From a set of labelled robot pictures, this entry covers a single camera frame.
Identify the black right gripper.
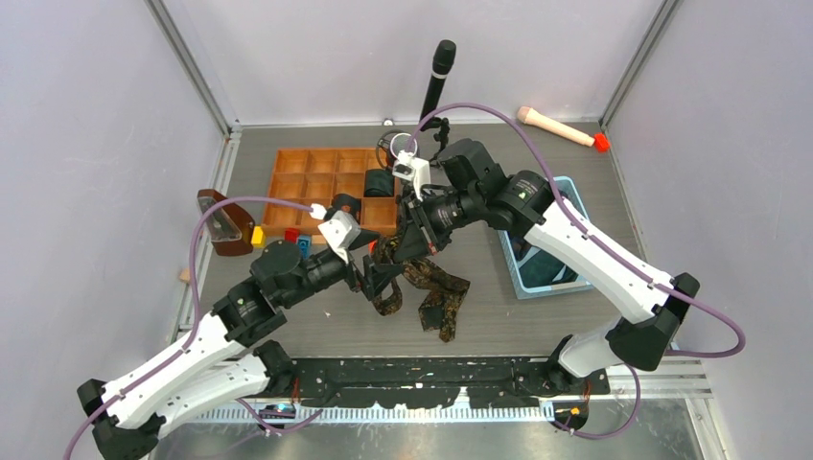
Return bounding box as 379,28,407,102
394,188,481,264

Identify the black key pattern tie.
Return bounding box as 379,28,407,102
369,236,471,343

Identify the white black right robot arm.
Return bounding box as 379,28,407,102
389,133,699,394

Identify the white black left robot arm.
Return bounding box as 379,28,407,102
78,230,403,459

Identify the rolled dark green tie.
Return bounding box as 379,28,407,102
363,169,395,197

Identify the blue toy brick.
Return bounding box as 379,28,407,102
296,235,313,259

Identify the round silver mesh microphone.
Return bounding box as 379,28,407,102
375,129,419,170

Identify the rolled black tie in tray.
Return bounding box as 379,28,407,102
331,194,362,221

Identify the red toy brick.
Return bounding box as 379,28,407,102
283,228,300,243

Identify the orange wooden compartment tray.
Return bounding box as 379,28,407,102
267,148,400,236

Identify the light blue plastic basket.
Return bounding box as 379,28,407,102
498,176,594,301

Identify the yellow block by metronome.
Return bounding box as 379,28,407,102
250,226,267,249

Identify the dark green patterned tie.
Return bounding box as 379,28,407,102
511,239,578,288

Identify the beige wooden pestle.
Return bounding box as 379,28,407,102
517,106,595,148

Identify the brown wooden metronome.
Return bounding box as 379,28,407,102
206,204,255,257

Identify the black handheld microphone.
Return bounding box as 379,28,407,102
420,39,456,119

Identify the red block at corner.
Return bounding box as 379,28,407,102
592,132,611,152

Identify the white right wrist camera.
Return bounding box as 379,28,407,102
392,150,431,201

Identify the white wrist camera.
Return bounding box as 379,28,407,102
392,150,431,201
317,211,361,265

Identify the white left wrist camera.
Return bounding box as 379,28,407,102
317,211,361,265

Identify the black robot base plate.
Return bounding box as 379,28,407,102
293,356,611,409

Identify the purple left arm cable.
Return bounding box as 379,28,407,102
61,195,328,460

